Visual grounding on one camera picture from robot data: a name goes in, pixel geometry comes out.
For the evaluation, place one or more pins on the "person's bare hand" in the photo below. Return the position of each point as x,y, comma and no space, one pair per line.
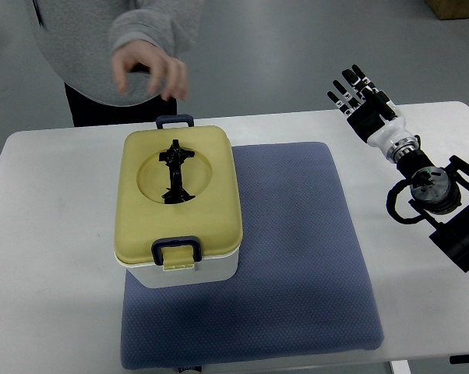
169,76

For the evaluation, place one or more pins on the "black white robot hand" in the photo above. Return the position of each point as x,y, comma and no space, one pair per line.
368,110

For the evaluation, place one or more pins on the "yellow storage box lid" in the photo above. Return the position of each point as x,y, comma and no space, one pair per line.
178,202

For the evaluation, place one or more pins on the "grey fleece sleeve forearm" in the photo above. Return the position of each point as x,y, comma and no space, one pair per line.
172,26

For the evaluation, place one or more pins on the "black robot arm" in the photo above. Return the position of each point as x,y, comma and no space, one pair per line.
439,196

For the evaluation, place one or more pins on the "brown cardboard box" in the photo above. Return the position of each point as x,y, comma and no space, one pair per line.
450,9

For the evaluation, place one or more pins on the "white storage box base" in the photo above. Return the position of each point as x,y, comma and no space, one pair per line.
209,269

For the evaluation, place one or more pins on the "person's grey sweater torso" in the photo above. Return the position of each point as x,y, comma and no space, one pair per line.
73,38

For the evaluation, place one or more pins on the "blue padded mat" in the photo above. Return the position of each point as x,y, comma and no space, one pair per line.
301,287

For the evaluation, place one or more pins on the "black table bracket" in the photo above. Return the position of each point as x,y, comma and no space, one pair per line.
459,359

